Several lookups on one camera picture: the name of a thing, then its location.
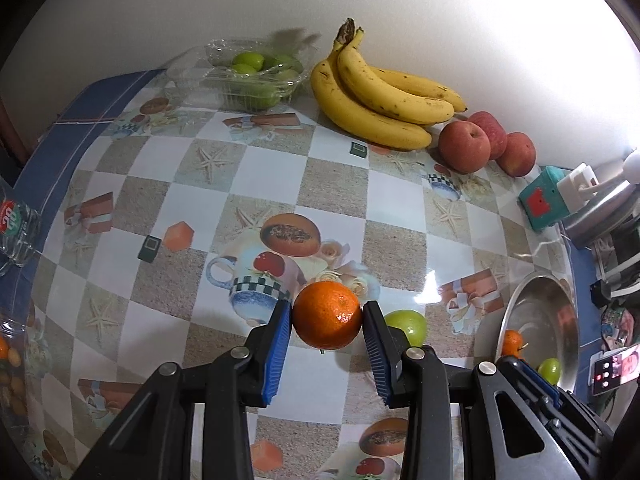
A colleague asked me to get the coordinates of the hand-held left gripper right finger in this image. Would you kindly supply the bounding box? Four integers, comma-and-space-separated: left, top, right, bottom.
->
361, 300, 581, 480

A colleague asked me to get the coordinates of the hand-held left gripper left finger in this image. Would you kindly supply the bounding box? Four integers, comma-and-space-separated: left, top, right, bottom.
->
70, 299, 293, 480

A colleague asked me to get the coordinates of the steel bowl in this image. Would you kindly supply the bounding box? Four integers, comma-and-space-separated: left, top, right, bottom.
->
495, 272, 581, 392

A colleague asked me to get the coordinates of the large orange mandarin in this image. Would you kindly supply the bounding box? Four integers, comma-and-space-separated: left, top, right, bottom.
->
292, 281, 363, 351

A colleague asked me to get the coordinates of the small green apple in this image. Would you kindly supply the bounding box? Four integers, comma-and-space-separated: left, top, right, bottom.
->
537, 357, 563, 385

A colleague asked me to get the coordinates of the small orange with stem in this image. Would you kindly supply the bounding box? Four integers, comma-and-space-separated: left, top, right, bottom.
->
500, 329, 528, 358

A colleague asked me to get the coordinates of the round green apple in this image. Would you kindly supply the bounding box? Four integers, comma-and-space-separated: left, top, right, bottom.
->
384, 309, 429, 348

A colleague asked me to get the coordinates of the phone with red lights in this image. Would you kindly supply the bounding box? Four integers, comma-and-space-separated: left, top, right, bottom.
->
590, 344, 640, 396

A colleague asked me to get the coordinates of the small black device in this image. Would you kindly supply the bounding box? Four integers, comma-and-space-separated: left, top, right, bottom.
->
590, 280, 613, 307

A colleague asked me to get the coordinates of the teal box with red patch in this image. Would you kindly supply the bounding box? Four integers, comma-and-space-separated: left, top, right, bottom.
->
517, 166, 571, 232

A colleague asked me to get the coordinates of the silver metal pot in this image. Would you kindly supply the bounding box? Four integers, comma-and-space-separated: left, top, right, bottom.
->
562, 175, 640, 251

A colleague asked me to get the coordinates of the white power adapter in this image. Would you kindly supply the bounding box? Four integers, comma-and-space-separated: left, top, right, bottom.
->
557, 162, 601, 208

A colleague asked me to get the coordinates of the red apple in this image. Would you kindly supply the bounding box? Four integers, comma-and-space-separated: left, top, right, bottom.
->
469, 111, 509, 161
439, 120, 492, 175
497, 132, 537, 178

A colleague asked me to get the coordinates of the yellow banana bunch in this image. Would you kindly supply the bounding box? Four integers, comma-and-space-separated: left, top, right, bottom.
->
310, 18, 468, 152

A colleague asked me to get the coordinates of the pile of small oranges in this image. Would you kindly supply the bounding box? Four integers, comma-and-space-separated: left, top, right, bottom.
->
0, 334, 28, 418

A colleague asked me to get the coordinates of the clear plastic box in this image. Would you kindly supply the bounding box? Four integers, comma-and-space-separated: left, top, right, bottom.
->
0, 305, 36, 436

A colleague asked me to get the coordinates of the glass mug with logo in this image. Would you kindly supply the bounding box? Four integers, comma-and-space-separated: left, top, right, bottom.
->
0, 175, 41, 273

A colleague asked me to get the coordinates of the pile of green apples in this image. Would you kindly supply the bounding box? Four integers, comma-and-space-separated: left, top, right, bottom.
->
220, 50, 305, 110

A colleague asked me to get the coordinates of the clear plastic clamshell container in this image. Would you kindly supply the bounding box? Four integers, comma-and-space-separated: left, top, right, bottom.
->
167, 37, 311, 111

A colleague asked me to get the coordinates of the white cable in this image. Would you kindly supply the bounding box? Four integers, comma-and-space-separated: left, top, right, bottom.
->
522, 237, 568, 261

